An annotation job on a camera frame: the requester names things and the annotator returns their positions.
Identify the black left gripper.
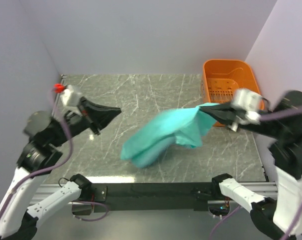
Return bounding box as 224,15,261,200
50,95,123,147

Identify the orange plastic basket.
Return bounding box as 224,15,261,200
202,59,262,128

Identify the teal t shirt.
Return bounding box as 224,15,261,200
120,103,216,168

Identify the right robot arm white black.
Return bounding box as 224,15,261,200
200,88,302,240

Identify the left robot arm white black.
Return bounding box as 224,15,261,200
0,97,122,240

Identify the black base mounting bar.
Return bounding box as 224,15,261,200
92,182,217,211

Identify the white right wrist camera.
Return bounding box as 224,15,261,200
230,88,263,125

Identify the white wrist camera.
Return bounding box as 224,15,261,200
53,83,83,108
230,88,263,125

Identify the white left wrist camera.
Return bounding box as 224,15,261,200
53,83,83,108

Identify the aluminium frame rail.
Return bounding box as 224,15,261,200
28,74,97,205

